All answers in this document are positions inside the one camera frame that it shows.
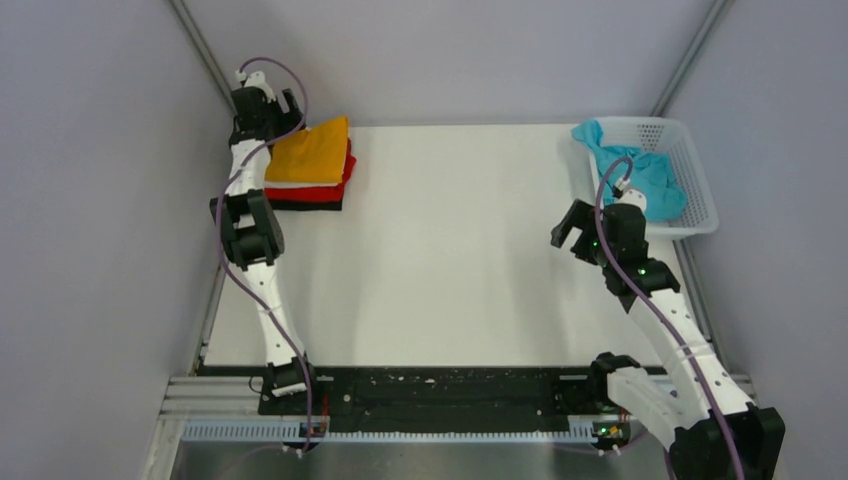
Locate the yellow t-shirt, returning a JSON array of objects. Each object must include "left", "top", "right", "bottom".
[{"left": 265, "top": 116, "right": 350, "bottom": 185}]

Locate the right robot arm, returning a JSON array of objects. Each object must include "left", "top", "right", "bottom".
[{"left": 551, "top": 200, "right": 786, "bottom": 479}]

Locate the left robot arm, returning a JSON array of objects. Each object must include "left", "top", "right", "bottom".
[{"left": 210, "top": 84, "right": 321, "bottom": 414}]

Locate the blue t-shirt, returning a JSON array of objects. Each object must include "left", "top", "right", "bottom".
[{"left": 571, "top": 119, "right": 688, "bottom": 223}]

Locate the white folded t-shirt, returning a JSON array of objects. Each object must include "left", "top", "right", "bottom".
[{"left": 264, "top": 181, "right": 341, "bottom": 190}]

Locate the black folded t-shirt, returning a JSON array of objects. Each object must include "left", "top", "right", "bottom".
[{"left": 269, "top": 199, "right": 343, "bottom": 212}]

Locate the red folded t-shirt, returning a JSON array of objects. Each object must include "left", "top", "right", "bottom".
[{"left": 265, "top": 140, "right": 356, "bottom": 203}]

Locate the white plastic basket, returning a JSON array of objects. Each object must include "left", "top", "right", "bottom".
[{"left": 577, "top": 116, "right": 719, "bottom": 240}]

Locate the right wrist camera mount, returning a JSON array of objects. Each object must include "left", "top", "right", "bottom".
[{"left": 613, "top": 186, "right": 648, "bottom": 212}]

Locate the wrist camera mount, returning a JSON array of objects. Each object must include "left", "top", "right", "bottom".
[
  {"left": 235, "top": 70, "right": 277, "bottom": 102},
  {"left": 613, "top": 186, "right": 648, "bottom": 212}
]

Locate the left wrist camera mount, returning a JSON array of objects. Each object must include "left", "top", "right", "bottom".
[{"left": 235, "top": 70, "right": 277, "bottom": 102}]

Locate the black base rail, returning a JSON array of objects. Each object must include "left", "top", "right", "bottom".
[{"left": 258, "top": 367, "right": 636, "bottom": 443}]

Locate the aluminium frame rail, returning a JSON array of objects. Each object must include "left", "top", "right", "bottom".
[{"left": 142, "top": 374, "right": 783, "bottom": 480}]

